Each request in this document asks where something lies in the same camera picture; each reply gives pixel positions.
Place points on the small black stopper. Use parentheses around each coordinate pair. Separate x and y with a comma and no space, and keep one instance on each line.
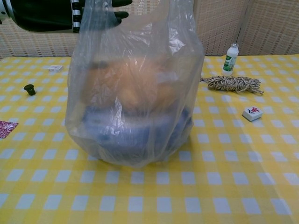
(29,89)

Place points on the translucent plastic bag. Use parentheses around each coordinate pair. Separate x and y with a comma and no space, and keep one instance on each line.
(140,46)

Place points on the yellow checkered tablecloth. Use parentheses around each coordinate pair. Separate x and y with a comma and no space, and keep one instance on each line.
(149,193)

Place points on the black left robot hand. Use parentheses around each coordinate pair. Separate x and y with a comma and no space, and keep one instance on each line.
(44,14)

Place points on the white bottle green label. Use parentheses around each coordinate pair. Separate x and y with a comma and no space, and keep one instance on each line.
(230,60)

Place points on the red patterned playing card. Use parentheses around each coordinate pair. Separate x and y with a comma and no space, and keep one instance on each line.
(7,129)

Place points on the white mahjong tile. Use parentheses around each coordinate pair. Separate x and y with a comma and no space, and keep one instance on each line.
(252,113)

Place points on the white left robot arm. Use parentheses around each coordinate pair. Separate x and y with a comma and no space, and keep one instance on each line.
(4,10)

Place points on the blue plush item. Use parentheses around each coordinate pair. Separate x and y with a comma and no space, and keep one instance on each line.
(130,137)

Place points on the small white card box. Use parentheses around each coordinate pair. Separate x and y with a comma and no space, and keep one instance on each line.
(55,67)

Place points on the orange plush toy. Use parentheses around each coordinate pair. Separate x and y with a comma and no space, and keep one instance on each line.
(135,86)

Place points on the beige woven folding screen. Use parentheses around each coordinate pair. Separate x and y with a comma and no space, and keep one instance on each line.
(268,28)

